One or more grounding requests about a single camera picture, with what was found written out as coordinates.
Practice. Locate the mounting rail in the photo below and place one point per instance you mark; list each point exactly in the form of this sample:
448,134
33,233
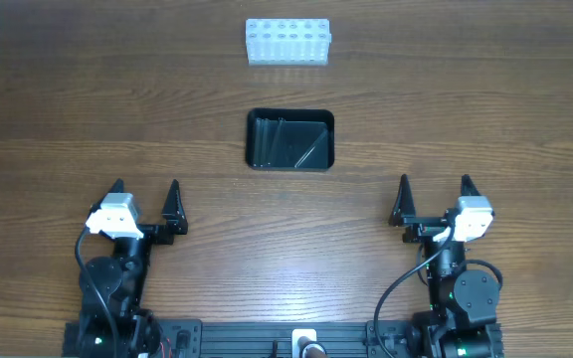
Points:
247,338

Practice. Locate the black tray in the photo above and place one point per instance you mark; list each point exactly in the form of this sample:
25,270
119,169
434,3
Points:
296,134

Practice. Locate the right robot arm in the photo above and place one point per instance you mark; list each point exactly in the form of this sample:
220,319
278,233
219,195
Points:
465,298

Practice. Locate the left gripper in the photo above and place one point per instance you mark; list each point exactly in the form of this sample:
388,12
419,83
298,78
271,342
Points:
159,232

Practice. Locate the white test tube rack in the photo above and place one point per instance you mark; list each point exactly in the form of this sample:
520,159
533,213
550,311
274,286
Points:
286,47

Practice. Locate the clear test tube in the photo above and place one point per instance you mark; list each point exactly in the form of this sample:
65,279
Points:
311,149
259,144
266,144
276,143

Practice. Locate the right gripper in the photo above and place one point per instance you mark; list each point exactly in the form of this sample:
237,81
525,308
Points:
426,226

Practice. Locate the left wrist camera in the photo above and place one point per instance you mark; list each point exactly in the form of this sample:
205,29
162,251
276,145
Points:
115,216

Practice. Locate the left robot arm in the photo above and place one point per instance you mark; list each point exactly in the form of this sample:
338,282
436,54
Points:
112,283

